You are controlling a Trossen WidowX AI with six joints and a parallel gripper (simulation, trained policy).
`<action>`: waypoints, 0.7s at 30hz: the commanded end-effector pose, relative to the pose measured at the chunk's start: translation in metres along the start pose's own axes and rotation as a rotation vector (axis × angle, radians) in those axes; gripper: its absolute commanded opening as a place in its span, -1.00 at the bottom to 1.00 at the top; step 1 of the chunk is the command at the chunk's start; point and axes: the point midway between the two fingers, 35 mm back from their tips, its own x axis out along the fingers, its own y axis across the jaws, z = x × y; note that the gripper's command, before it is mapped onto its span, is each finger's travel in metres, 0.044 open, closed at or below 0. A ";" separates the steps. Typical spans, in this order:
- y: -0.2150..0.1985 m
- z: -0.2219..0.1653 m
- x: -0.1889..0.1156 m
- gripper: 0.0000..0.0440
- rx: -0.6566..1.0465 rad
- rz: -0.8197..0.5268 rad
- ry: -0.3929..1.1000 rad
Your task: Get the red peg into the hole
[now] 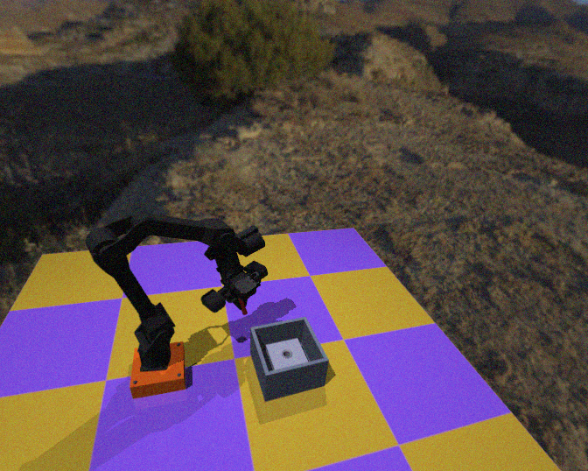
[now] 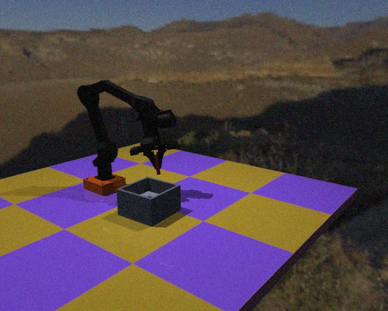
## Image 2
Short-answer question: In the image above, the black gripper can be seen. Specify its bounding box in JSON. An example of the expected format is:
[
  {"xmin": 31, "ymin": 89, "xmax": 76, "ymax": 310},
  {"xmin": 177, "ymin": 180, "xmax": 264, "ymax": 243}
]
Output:
[{"xmin": 130, "ymin": 129, "xmax": 178, "ymax": 169}]

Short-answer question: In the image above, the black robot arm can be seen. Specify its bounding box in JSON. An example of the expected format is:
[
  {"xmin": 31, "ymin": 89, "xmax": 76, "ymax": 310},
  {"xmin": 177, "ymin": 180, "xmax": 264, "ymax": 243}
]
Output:
[{"xmin": 77, "ymin": 80, "xmax": 176, "ymax": 181}]

